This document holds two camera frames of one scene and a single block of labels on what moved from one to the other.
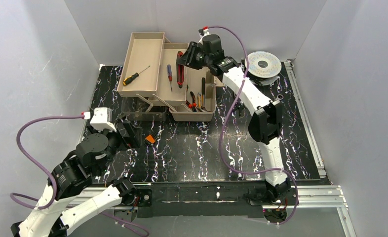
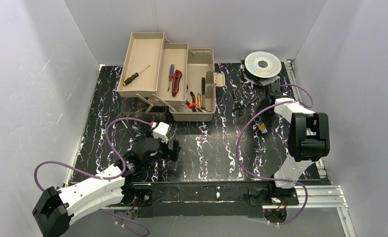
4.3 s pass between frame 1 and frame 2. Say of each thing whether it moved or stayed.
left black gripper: moved
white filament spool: stayed
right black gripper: moved
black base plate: stayed
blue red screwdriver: moved
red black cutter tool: moved
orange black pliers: stayed
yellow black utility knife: stayed
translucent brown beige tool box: stayed
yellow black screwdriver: stayed
